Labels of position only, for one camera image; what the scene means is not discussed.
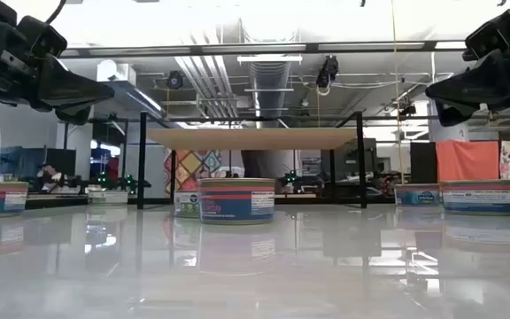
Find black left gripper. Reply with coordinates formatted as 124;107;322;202
0;24;117;126

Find wooden shelf with black legs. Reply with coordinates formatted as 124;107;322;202
136;110;368;210

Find white round column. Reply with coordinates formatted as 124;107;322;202
427;99;469;143

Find white ceiling unit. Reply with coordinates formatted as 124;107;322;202
96;59;137;83

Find orange red cloth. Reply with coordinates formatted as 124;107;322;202
435;140;500;183

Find dark monitor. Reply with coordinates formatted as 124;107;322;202
44;148;78;181

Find colourful poster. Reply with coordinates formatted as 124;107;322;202
498;140;510;181

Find black cabinet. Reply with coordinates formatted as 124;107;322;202
409;141;437;185

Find blue panel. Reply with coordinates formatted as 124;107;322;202
0;145;48;178

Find black round ceiling device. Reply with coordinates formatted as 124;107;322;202
166;70;184;90

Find colourful patchwork quilt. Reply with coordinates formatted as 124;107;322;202
164;149;223;196

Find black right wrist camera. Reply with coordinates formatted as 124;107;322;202
462;16;510;62

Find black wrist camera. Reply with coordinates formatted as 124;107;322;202
462;16;510;62
17;15;68;59

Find yellow cord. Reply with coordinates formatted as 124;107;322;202
390;0;406;185

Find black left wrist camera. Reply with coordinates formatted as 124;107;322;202
17;15;68;59

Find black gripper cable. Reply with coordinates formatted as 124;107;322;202
44;0;68;24

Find black overhead camera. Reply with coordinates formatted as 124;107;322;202
315;55;340;97

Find silver corrugated duct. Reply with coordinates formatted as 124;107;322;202
248;59;291;121

